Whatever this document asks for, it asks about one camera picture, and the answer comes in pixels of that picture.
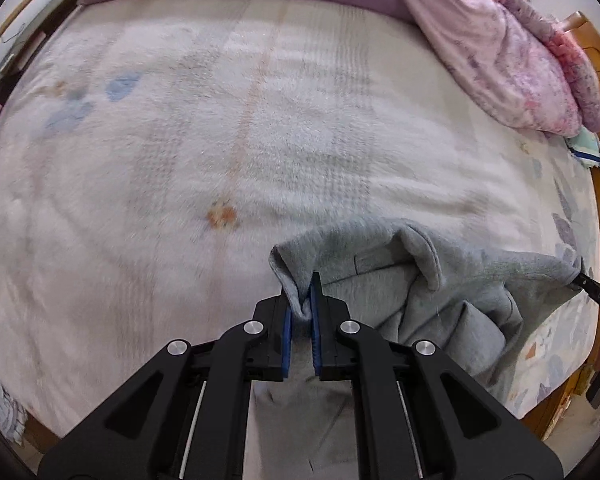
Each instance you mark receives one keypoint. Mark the patterned cloth at bedside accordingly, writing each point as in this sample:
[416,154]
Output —
[13,417]

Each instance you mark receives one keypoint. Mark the grey sweatshirt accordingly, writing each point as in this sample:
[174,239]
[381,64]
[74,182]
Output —
[410,282]

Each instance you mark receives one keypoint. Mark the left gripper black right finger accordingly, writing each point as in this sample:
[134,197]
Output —
[417,414]

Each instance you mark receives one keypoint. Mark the white fleece bed blanket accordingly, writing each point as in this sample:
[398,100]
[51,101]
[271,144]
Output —
[156,150]

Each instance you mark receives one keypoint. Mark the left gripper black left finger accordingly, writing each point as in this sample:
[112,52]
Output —
[184,414]

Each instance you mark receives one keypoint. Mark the pink floral quilt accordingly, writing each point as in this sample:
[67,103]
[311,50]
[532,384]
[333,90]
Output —
[519,67]

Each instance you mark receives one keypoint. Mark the green white folded cloth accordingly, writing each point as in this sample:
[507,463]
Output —
[585,147]

